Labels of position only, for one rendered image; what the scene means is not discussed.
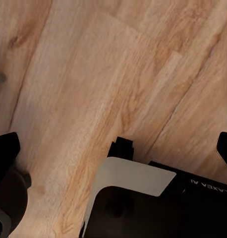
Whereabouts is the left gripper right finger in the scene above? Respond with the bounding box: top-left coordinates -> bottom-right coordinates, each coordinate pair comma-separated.
217,132 -> 227,163

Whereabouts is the cauldron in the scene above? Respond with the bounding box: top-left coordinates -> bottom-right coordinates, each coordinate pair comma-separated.
0,163 -> 31,238

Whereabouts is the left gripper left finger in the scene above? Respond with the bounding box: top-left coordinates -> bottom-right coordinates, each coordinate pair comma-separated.
0,132 -> 20,183

